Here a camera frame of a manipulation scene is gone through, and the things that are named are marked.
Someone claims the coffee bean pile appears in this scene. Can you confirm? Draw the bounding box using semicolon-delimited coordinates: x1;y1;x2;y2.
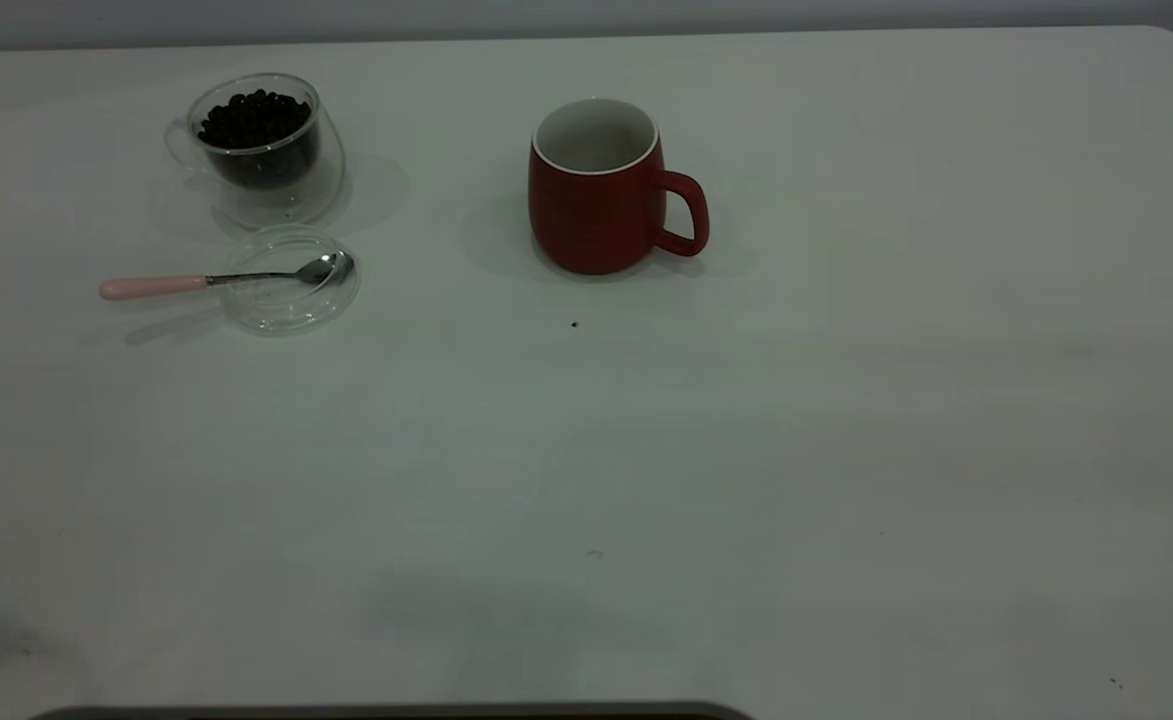
196;88;319;191

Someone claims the red ceramic mug white inside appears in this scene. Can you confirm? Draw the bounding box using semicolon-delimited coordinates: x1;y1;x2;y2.
528;96;711;276

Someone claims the clear round glass lid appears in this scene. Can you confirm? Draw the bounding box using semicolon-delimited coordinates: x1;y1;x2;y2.
218;224;361;336

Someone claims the pink-handled metal spoon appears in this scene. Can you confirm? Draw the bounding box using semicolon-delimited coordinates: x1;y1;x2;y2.
98;250;356;302

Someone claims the clear double-wall glass cup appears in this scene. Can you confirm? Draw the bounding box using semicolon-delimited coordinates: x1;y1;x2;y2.
164;72;347;233

